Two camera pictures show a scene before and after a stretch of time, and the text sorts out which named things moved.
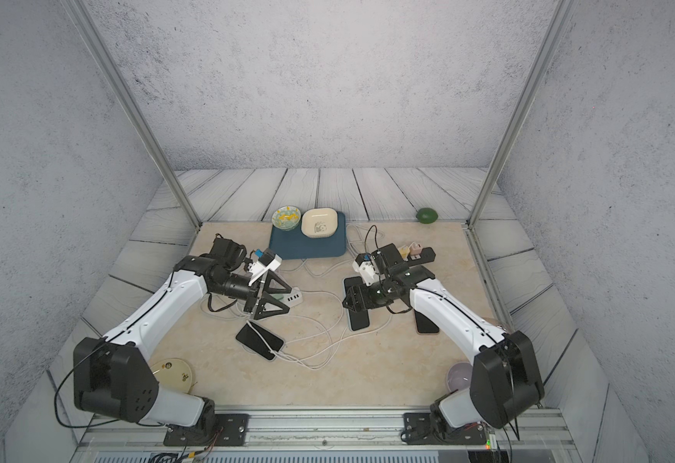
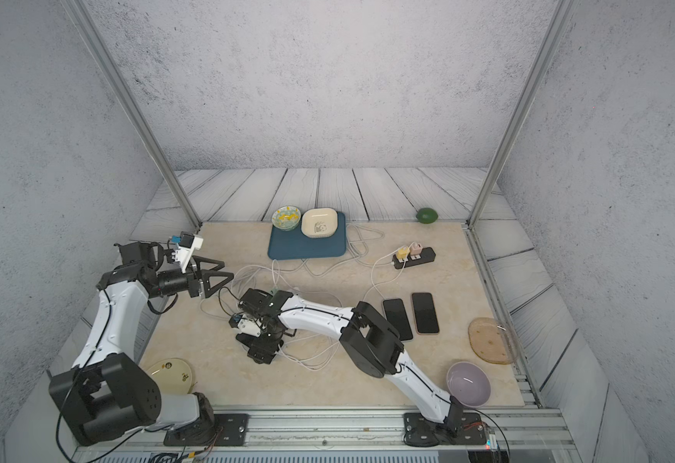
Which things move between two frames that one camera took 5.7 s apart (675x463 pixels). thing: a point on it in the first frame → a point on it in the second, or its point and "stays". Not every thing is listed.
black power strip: x=426 y=255 stays
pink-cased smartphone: x=424 y=324 stays
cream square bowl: x=319 y=223 stays
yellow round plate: x=173 y=373 stays
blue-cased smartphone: x=359 y=320 → x=397 y=318
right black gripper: x=359 y=293 → x=265 y=347
